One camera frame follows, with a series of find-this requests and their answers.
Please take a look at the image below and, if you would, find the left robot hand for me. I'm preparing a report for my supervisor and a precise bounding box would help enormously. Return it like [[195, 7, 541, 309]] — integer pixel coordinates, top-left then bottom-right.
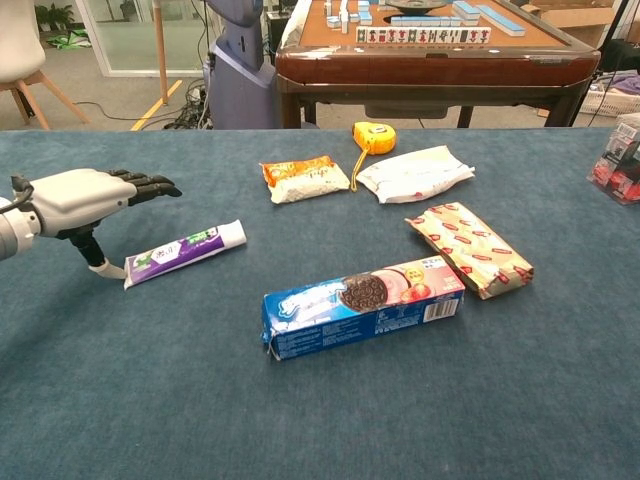
[[29, 168, 183, 280]]

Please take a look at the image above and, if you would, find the purple and white toothpaste tube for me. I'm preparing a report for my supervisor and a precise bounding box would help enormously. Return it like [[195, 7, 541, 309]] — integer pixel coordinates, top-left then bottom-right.
[[122, 218, 249, 292]]

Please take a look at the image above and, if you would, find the green object on floor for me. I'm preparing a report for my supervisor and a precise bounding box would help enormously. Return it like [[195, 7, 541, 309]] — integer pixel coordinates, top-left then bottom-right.
[[47, 28, 93, 51]]

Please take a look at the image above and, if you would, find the white chair with wooden legs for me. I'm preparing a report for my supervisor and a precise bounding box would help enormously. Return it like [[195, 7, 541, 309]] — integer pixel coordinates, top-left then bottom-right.
[[0, 0, 92, 132]]

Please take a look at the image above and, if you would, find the wooden pole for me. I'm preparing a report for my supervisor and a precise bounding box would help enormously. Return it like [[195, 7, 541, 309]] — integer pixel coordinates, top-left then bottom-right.
[[151, 0, 170, 106]]

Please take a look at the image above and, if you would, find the green potted plant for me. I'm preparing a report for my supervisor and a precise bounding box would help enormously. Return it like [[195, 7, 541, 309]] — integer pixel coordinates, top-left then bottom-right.
[[34, 3, 76, 33]]

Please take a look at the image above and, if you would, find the orange and white snack packet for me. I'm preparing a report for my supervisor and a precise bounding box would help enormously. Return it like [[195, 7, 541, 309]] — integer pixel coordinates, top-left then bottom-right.
[[258, 154, 352, 205]]

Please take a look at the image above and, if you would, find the blue sandwich cookie box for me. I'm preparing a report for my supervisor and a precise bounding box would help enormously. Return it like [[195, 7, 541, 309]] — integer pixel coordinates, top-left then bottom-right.
[[260, 255, 466, 363]]

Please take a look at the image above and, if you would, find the yellow tape measure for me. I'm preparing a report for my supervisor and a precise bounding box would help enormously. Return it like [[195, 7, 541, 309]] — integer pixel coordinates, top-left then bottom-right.
[[349, 121, 397, 193]]

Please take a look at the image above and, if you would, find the scattered cluster of mahjong tiles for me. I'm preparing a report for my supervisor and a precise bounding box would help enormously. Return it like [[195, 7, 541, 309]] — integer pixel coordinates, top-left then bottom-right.
[[323, 0, 374, 35]]

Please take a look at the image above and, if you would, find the white snack bag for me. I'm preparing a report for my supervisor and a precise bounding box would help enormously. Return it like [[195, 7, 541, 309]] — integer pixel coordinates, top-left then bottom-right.
[[355, 144, 477, 205]]

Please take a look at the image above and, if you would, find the brown mahjong table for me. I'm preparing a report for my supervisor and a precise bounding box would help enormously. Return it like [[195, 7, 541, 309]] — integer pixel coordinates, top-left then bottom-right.
[[274, 0, 602, 130]]

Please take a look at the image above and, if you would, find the row of face-up mahjong tiles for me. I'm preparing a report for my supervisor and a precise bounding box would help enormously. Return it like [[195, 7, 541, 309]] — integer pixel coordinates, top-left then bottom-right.
[[355, 26, 493, 45]]

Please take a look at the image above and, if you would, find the short row of blue-backed tiles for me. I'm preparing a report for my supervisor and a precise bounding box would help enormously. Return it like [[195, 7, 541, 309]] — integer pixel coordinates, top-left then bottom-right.
[[390, 15, 464, 28]]

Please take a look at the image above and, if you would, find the gold red-print snack packet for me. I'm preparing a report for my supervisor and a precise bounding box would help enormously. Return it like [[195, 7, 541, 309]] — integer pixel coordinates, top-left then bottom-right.
[[404, 201, 536, 301]]

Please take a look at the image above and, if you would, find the stacked block of mahjong tiles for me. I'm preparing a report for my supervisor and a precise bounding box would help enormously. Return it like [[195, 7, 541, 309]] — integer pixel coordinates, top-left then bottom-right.
[[452, 0, 482, 22]]

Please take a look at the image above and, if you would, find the long diagonal row of tiles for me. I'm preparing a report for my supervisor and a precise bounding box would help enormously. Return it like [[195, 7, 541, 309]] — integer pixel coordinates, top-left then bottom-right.
[[476, 4, 528, 37]]

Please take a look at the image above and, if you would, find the cardboard box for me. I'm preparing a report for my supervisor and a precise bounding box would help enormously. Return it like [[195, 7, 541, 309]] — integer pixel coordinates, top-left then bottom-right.
[[528, 0, 627, 50]]

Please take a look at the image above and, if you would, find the white plastic basket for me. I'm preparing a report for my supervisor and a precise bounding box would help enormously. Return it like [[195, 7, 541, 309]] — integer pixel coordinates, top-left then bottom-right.
[[578, 79, 640, 119]]

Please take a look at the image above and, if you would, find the black tripod leg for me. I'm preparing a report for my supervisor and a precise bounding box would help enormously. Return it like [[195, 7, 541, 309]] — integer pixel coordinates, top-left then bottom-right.
[[569, 0, 632, 129]]

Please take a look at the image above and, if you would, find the clear box of red items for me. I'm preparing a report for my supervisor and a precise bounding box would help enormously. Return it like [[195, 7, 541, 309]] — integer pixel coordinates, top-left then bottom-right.
[[586, 112, 640, 207]]

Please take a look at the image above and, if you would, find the purple cloth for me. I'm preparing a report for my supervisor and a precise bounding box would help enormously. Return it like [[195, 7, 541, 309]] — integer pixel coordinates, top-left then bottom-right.
[[606, 73, 640, 97]]

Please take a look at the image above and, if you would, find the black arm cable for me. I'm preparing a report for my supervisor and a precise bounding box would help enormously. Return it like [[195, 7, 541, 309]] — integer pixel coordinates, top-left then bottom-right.
[[0, 174, 35, 216]]

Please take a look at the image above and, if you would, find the black floor cable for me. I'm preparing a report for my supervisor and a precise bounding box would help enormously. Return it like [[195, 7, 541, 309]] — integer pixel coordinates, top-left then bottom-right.
[[74, 101, 174, 123]]

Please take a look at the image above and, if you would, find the tangled cable bundle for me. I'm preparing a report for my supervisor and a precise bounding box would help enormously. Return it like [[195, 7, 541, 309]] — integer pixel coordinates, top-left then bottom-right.
[[163, 78, 214, 131]]

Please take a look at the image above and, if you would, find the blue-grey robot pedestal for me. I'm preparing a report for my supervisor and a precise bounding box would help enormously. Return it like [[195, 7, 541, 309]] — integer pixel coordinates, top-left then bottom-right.
[[204, 0, 281, 131]]

